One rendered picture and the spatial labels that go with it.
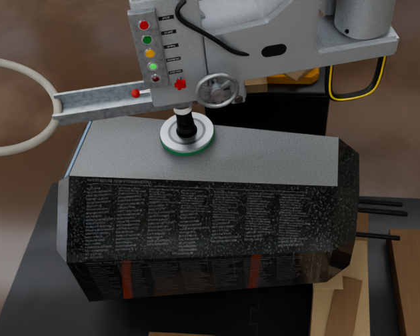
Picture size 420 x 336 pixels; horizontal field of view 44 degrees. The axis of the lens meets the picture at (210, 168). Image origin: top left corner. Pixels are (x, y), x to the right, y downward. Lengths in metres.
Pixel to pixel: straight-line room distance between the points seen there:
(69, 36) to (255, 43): 2.83
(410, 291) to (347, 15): 1.35
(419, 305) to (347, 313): 0.38
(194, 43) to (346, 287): 1.30
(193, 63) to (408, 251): 1.51
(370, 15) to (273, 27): 0.32
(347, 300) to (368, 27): 1.17
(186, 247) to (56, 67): 2.41
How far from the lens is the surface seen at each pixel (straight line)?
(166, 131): 2.08
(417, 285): 2.65
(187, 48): 1.68
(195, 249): 2.02
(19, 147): 1.81
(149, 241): 2.05
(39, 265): 2.97
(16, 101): 3.95
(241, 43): 1.71
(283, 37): 1.74
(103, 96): 1.99
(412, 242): 2.76
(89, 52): 4.17
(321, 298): 2.40
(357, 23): 1.83
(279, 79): 2.49
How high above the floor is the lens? 2.39
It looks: 50 degrees down
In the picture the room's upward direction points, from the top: 8 degrees counter-clockwise
